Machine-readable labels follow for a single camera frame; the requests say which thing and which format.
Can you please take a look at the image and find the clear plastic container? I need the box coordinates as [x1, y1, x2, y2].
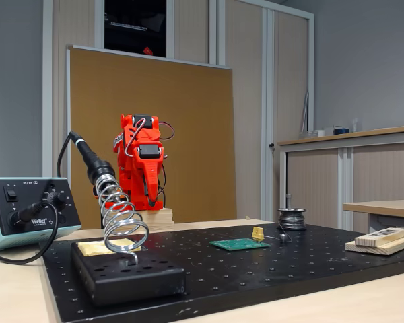
[298, 129, 326, 139]

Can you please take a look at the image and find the plain wooden plank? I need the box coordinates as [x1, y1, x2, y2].
[345, 234, 404, 256]

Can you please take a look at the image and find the yellow cleaning sponge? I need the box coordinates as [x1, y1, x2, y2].
[77, 237, 142, 257]

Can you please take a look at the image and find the wooden plank with Kapla print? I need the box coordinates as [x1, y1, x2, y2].
[354, 227, 404, 246]

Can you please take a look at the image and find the wooden desk with grey frame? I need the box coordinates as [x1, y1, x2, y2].
[342, 199, 404, 234]

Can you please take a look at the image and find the brown cork pin board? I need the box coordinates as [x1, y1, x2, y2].
[66, 45, 238, 229]

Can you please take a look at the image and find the tall beige shutter cabinet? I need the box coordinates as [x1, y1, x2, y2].
[42, 0, 316, 223]

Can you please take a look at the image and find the thin solder wire strand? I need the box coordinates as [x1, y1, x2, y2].
[262, 228, 294, 244]

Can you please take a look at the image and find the white servo cable loop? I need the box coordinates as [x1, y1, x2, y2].
[124, 118, 147, 158]

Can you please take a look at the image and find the black soldering iron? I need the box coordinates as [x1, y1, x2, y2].
[69, 131, 122, 205]

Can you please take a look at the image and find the wooden block stack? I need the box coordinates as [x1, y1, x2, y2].
[104, 207, 174, 233]

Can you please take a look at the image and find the solder wire spool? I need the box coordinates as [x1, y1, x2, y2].
[277, 207, 308, 231]

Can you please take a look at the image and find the black stand with spring holder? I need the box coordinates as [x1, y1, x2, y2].
[70, 159, 186, 306]

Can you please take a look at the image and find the low beige shutter cabinet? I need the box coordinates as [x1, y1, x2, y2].
[277, 124, 404, 233]

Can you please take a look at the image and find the red and black servo wire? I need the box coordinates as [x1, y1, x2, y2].
[160, 121, 176, 141]

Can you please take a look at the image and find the green circuit board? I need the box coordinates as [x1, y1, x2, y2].
[209, 238, 271, 252]

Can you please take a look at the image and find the black perforated breadboard plate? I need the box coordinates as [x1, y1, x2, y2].
[42, 223, 404, 323]

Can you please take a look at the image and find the teal Weller soldering station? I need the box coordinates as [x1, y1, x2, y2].
[0, 177, 82, 252]

